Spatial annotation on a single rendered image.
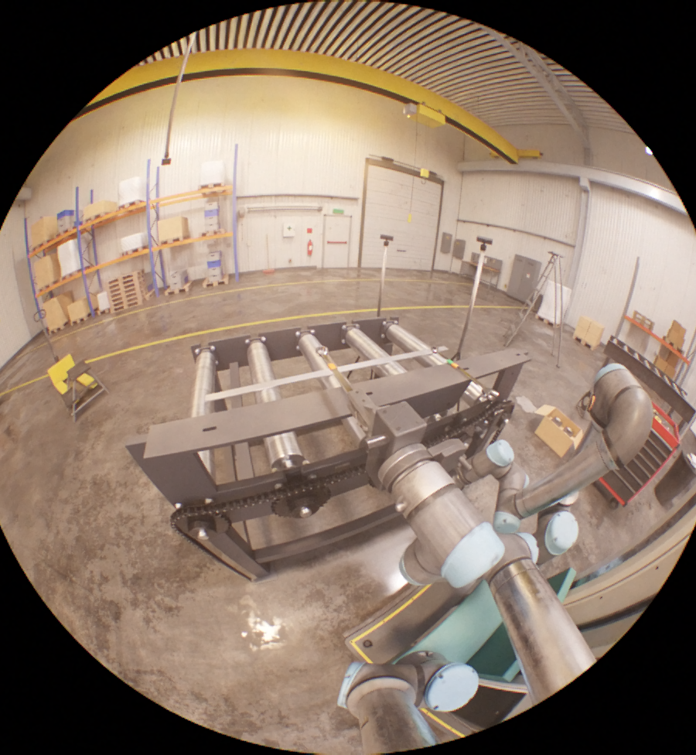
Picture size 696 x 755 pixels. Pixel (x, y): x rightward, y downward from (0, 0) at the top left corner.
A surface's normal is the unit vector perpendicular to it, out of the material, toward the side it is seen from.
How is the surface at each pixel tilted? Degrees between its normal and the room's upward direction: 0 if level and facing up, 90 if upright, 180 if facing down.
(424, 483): 24
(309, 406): 0
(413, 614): 0
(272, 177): 90
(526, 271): 90
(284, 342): 90
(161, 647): 0
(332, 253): 90
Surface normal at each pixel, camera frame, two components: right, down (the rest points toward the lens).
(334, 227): 0.41, 0.53
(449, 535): -0.50, -0.55
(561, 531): -0.01, -0.76
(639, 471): -0.91, 0.18
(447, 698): 0.18, -0.80
